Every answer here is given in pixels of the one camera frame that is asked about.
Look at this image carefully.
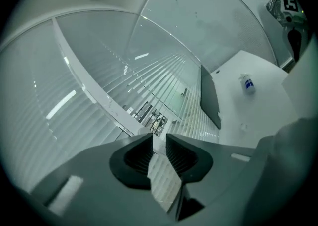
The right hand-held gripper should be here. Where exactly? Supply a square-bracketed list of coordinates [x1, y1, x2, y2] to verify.
[282, 0, 311, 62]

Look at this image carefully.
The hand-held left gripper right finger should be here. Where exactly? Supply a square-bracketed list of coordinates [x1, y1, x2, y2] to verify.
[165, 134, 256, 206]

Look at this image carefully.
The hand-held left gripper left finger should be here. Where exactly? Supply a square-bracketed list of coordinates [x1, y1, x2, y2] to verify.
[31, 133, 154, 223]

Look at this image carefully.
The dark desk divider panel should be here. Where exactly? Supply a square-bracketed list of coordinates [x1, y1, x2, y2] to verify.
[200, 65, 222, 130]

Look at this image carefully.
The blue label spray bottle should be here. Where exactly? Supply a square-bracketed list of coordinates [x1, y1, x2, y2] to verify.
[238, 72, 256, 96]

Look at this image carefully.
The white window frame post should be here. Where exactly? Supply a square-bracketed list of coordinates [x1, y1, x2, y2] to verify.
[52, 17, 152, 136]

